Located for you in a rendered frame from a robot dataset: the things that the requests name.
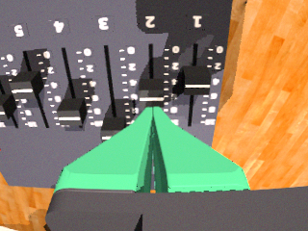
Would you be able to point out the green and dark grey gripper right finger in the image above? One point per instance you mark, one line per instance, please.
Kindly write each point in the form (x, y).
(188, 165)

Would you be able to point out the grey lighting desk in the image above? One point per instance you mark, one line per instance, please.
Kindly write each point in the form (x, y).
(89, 58)

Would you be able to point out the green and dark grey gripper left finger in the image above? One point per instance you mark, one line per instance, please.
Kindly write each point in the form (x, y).
(119, 163)

